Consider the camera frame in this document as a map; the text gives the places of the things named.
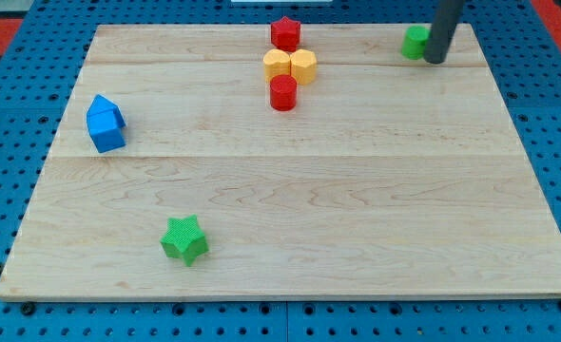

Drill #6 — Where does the green star block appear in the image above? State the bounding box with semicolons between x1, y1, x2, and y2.
160;215;209;267

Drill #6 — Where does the red star block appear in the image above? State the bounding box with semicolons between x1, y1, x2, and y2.
270;16;301;52

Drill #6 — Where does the red cylinder block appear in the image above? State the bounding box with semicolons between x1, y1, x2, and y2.
269;74;298;111

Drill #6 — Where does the yellow hexagon block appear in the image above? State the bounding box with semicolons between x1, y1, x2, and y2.
290;49;318;86

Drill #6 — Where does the light wooden board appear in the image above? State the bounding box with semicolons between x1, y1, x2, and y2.
0;24;561;302

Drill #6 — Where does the blue cube block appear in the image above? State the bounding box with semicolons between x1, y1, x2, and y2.
87;110;126;153

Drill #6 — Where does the blue triangle block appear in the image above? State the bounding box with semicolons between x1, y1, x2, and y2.
87;94;126;127

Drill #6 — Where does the green cylinder block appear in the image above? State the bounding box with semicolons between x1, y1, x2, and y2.
400;26;429;60

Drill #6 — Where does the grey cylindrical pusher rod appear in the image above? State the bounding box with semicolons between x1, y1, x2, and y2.
423;0;465;65

